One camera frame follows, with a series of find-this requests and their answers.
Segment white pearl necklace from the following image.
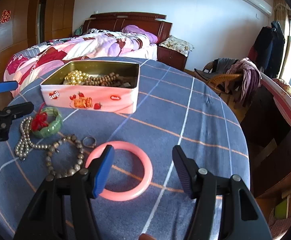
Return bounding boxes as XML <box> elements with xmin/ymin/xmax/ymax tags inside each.
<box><xmin>14</xmin><ymin>116</ymin><xmax>68</xmax><ymax>162</ymax></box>

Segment dark grey bead bracelet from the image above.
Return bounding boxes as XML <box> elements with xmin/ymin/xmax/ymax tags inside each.
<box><xmin>45</xmin><ymin>134</ymin><xmax>85</xmax><ymax>179</ymax></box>

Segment green jade bangle red tassel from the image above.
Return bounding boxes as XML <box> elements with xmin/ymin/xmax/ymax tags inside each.
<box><xmin>30</xmin><ymin>103</ymin><xmax>63</xmax><ymax>139</ymax></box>

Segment golden bead bracelet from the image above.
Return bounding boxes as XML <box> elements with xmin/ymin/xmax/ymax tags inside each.
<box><xmin>63</xmin><ymin>70</ymin><xmax>90</xmax><ymax>86</ymax></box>

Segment pink bangle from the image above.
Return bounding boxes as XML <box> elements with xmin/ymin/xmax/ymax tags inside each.
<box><xmin>85</xmin><ymin>141</ymin><xmax>153</xmax><ymax>202</ymax></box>

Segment silver ring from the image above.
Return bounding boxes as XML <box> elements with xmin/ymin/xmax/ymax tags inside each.
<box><xmin>82</xmin><ymin>136</ymin><xmax>97</xmax><ymax>149</ymax></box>

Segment brown wooden bead bracelet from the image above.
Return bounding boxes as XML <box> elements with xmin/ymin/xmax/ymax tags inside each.
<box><xmin>83</xmin><ymin>72</ymin><xmax>134</xmax><ymax>88</ymax></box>

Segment wooden wardrobe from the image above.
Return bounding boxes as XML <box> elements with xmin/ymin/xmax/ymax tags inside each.
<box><xmin>0</xmin><ymin>0</ymin><xmax>75</xmax><ymax>80</ymax></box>

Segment desk with pink cover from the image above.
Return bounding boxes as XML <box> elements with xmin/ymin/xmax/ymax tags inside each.
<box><xmin>241</xmin><ymin>75</ymin><xmax>291</xmax><ymax>198</ymax></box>

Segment pink Genji biscuit tin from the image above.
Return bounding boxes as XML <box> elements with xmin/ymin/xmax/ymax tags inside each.
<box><xmin>40</xmin><ymin>60</ymin><xmax>140</xmax><ymax>114</ymax></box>

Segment blue plaid tablecloth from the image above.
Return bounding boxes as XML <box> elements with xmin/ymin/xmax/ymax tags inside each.
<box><xmin>0</xmin><ymin>59</ymin><xmax>250</xmax><ymax>239</ymax></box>

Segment purple clothes on chair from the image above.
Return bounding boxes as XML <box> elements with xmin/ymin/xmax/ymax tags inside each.
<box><xmin>226</xmin><ymin>57</ymin><xmax>262</xmax><ymax>107</ymax></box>

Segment floral pillow on desk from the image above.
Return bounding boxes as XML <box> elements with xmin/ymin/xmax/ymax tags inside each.
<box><xmin>273</xmin><ymin>78</ymin><xmax>291</xmax><ymax>97</ymax></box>

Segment wicker chair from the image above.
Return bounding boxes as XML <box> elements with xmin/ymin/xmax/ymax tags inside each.
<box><xmin>194</xmin><ymin>58</ymin><xmax>243</xmax><ymax>105</ymax></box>

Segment bed with patchwork quilt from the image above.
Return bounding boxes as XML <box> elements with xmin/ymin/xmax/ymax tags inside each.
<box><xmin>3</xmin><ymin>28</ymin><xmax>158</xmax><ymax>97</ymax></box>

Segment purple pillow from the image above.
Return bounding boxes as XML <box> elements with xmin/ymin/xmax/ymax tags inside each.
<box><xmin>121</xmin><ymin>25</ymin><xmax>158</xmax><ymax>44</ymax></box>

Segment hanging dark coats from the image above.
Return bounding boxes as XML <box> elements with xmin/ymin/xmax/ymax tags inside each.
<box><xmin>248</xmin><ymin>21</ymin><xmax>285</xmax><ymax>79</ymax></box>

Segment wooden nightstand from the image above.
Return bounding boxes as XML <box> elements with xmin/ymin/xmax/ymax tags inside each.
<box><xmin>158</xmin><ymin>46</ymin><xmax>187</xmax><ymax>71</ymax></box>

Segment dark wooden headboard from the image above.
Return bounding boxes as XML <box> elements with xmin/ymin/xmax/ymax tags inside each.
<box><xmin>82</xmin><ymin>12</ymin><xmax>173</xmax><ymax>43</ymax></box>

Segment floral cushion on nightstand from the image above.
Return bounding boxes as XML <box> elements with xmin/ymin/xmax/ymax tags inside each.
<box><xmin>159</xmin><ymin>35</ymin><xmax>194</xmax><ymax>57</ymax></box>

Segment yellow curtain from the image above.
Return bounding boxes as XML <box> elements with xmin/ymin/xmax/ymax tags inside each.
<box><xmin>273</xmin><ymin>0</ymin><xmax>291</xmax><ymax>44</ymax></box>

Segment white air conditioner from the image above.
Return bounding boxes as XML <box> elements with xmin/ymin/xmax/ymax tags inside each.
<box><xmin>244</xmin><ymin>0</ymin><xmax>273</xmax><ymax>16</ymax></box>

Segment red paper wall decoration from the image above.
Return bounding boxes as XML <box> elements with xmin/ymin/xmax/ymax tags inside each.
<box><xmin>0</xmin><ymin>9</ymin><xmax>11</xmax><ymax>24</ymax></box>

